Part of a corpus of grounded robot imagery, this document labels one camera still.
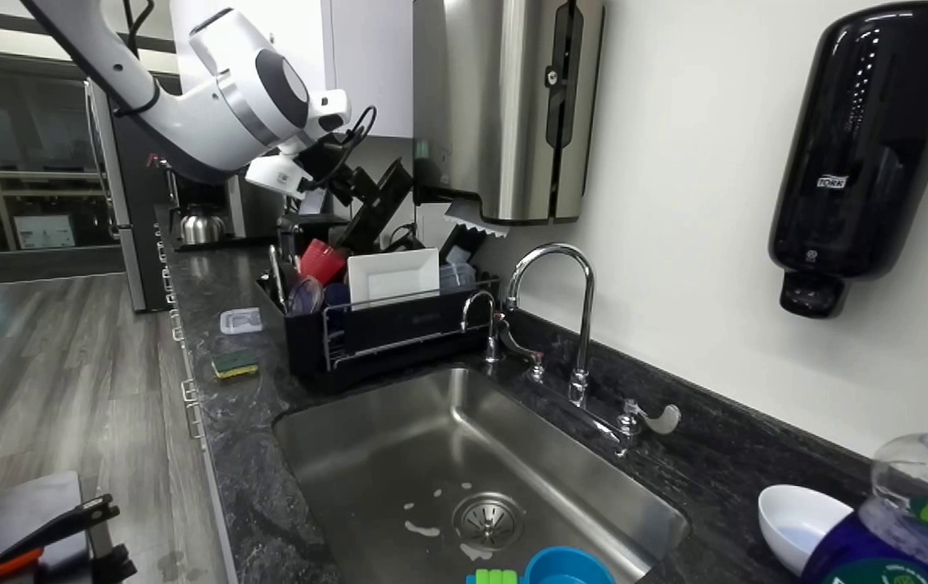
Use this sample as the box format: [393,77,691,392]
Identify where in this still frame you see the black wall soap dispenser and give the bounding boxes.
[764,0,928,322]

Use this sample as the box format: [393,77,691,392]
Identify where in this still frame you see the chrome gooseneck faucet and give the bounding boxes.
[500,239,640,441]

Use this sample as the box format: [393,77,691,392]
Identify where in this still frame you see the clear drinking glass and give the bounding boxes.
[441,245,480,297]

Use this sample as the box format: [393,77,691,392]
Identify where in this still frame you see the black orange handled pliers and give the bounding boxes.
[0,493,123,580]

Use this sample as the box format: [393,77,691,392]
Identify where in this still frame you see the black plastic dish rack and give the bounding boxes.
[256,269,500,398]

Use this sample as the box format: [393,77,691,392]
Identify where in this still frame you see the white rectangular plate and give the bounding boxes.
[342,248,444,311]

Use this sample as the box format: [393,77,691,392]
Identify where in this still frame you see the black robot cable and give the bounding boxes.
[342,100,384,153]

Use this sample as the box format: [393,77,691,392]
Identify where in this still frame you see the light blue plastic cup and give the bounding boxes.
[520,542,619,584]

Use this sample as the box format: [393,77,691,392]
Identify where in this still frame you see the red plastic cup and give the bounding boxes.
[297,238,350,288]

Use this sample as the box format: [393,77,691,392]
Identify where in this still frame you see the wooden background shelf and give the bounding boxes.
[0,170,100,253]

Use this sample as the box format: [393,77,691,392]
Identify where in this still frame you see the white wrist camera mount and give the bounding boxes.
[242,150,310,200]

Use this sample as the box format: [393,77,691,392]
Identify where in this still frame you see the black metal stand post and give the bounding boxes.
[83,77,173,319]

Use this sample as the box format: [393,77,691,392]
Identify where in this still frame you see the small white bowl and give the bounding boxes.
[755,481,852,577]

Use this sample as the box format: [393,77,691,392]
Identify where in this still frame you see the round metal sink drain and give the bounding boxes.
[447,488,526,548]

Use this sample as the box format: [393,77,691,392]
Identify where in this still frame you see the small green plastic item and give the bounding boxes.
[465,564,522,584]

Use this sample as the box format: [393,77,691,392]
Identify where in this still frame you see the clear plastic food container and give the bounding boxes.
[216,304,269,338]

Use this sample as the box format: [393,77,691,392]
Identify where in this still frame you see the white wall cabinet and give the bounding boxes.
[313,0,414,142]

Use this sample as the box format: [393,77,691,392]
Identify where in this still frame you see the stainless steel sink basin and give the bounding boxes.
[271,363,691,584]

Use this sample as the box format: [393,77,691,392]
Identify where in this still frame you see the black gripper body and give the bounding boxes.
[294,133,364,208]

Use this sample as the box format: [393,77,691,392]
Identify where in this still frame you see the green yellow sponge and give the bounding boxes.
[207,352,261,382]

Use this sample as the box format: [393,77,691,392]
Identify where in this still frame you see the stainless steel paper towel dispenser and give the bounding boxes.
[412,0,605,227]

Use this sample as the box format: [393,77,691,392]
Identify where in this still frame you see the clear dish soap bottle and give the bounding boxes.
[802,407,928,584]

